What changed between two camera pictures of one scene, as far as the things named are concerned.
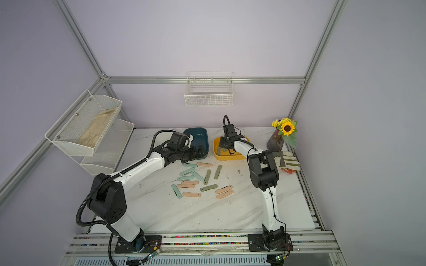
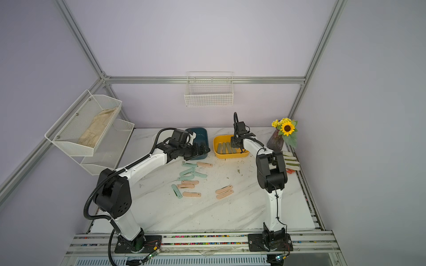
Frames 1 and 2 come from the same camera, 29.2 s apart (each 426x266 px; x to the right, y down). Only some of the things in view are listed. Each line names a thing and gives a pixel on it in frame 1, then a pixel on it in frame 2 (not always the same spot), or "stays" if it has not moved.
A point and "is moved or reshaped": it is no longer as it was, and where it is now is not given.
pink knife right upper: [224, 189] stays
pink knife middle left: [185, 185] stays
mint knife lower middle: [185, 177] stays
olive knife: [207, 177] is moved or reshaped
